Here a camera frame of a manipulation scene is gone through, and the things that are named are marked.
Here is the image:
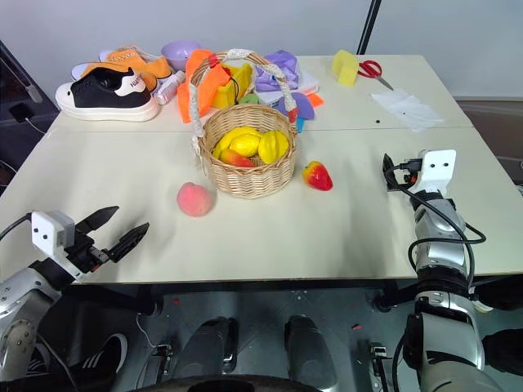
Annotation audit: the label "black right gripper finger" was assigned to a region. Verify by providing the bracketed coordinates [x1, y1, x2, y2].
[382, 153, 405, 193]

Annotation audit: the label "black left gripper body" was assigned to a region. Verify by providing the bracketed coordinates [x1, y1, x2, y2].
[65, 231, 112, 274]

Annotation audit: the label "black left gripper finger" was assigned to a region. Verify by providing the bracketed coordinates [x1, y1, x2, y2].
[106, 222, 150, 264]
[74, 205, 121, 237]

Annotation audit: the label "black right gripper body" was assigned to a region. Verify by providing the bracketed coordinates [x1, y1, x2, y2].
[396, 158, 424, 188]

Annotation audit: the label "smooth yellow toy fruit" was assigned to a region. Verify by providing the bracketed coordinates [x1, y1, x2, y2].
[212, 127, 262, 161]

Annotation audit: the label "white plastic sheet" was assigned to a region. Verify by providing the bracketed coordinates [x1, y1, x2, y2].
[370, 88, 446, 133]

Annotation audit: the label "pink toy peach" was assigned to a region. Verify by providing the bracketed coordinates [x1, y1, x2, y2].
[176, 181, 215, 218]

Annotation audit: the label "black object beside table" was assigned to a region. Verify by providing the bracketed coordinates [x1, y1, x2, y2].
[495, 154, 523, 185]

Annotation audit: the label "black sneaker with white stripes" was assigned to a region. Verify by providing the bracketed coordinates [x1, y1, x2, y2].
[67, 332, 130, 385]

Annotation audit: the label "purple paper cutout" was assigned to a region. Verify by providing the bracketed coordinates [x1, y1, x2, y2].
[277, 91, 318, 122]

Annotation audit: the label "yellow sponge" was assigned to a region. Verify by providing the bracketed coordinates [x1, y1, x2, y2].
[331, 49, 360, 87]

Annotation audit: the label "yellow toy starfruit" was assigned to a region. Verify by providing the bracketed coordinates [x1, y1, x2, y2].
[257, 129, 291, 166]

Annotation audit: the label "black sneaker with white sole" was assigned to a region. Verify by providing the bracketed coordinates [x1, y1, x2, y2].
[55, 67, 161, 123]

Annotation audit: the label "white flat box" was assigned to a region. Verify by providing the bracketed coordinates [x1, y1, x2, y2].
[257, 66, 320, 109]

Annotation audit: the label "dark rounded shape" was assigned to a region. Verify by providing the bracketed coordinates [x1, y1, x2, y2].
[283, 314, 349, 380]
[174, 315, 240, 381]

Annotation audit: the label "elongated red yellow toy mango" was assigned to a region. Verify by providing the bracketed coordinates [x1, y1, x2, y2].
[219, 148, 257, 169]

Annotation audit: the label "small white bottle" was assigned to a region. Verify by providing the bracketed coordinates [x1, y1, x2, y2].
[152, 69, 186, 107]

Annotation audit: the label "black tripod pole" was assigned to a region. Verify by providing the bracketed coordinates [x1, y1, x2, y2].
[355, 0, 382, 56]

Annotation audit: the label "yellow toy lemon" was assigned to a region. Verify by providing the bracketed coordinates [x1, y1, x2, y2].
[228, 131, 262, 158]

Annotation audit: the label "purple plastic bag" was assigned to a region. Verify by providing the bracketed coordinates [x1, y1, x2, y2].
[253, 49, 302, 93]

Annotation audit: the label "orange sneaker with white sole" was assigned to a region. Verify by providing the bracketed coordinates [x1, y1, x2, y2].
[70, 44, 173, 94]

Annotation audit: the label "orange cloth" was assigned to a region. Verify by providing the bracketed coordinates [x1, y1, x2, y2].
[176, 47, 230, 125]

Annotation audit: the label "purple plastic bowl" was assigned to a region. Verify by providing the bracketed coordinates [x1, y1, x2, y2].
[159, 39, 203, 72]

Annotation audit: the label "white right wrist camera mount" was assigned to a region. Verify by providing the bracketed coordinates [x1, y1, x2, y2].
[408, 149, 458, 194]

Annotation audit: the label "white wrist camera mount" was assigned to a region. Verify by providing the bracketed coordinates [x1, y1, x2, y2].
[408, 149, 458, 194]
[30, 210, 89, 283]

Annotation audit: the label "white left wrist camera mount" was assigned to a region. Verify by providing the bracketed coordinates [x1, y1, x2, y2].
[30, 210, 89, 283]

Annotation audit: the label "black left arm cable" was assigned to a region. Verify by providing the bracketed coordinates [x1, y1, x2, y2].
[0, 215, 34, 243]

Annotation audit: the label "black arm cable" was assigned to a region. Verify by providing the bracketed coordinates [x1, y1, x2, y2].
[394, 183, 488, 297]
[0, 215, 34, 243]

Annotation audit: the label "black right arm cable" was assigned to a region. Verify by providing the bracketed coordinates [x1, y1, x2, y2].
[394, 183, 488, 297]

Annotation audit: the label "red handled scissors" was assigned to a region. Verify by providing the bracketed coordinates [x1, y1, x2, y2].
[356, 59, 396, 92]

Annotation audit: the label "white cable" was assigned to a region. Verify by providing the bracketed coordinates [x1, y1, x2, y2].
[23, 117, 49, 135]

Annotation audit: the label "wicker basket with handle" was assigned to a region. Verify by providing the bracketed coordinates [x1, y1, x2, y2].
[190, 48, 301, 201]

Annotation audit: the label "yellow foam block with cord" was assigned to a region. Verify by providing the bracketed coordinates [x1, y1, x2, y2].
[211, 61, 256, 111]

